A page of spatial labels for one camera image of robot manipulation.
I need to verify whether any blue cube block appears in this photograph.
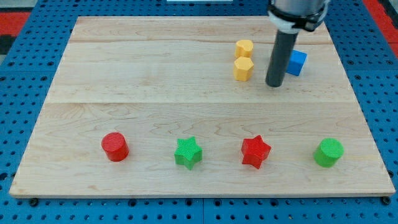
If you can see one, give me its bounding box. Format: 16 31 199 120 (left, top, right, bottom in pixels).
286 50 307 76

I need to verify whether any yellow heart block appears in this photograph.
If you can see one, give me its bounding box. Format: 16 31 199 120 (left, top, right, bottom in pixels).
234 39 254 58

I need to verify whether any green star block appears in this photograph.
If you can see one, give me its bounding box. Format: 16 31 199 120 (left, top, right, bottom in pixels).
174 136 203 170

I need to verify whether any wooden board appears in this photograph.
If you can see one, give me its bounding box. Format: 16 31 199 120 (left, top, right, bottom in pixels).
9 16 396 198

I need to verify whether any yellow hexagon block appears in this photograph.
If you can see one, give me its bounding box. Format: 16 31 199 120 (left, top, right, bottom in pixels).
233 57 254 82

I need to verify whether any red star block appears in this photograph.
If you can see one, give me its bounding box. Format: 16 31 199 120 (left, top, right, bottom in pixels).
241 135 272 169

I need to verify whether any red cylinder block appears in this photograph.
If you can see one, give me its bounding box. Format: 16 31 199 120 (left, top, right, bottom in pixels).
101 132 129 162

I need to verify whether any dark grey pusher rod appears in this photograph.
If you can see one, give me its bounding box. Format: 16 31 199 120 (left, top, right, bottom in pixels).
265 30 298 87

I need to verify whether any green cylinder block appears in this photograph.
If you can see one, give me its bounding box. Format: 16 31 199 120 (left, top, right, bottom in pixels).
313 138 345 168

